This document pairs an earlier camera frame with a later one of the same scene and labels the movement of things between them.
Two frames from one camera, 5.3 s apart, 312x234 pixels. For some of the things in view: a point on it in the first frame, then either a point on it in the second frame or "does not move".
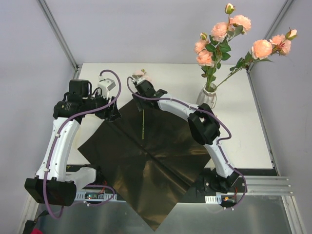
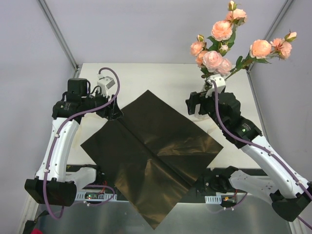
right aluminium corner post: x=277 y=20 does not move
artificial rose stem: x=143 y=125 -> x=215 y=63
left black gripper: x=109 y=109 does not move
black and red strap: x=29 y=225 does not move
